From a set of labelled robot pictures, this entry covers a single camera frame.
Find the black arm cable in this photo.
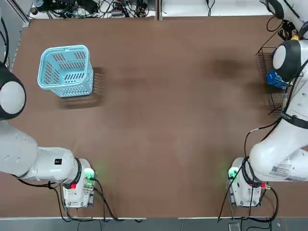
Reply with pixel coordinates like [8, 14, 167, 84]
[0, 16, 10, 70]
[244, 14, 308, 157]

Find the blue oreo cookie box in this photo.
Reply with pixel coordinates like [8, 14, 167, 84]
[266, 69, 290, 89]

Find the black power adapter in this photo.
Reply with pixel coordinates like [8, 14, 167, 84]
[77, 0, 99, 13]

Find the aluminium frame post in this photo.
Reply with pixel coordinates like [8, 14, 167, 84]
[155, 0, 162, 22]
[7, 0, 31, 27]

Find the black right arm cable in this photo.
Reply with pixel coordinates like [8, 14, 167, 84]
[244, 14, 308, 157]

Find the black base cable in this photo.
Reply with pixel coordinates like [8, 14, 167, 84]
[57, 179, 126, 222]
[218, 185, 280, 223]

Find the black wire shelf rack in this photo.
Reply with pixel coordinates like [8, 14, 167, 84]
[255, 30, 308, 116]

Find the light blue plastic basket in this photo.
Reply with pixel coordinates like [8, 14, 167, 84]
[37, 45, 94, 98]

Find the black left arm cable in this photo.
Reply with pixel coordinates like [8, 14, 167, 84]
[0, 16, 10, 70]

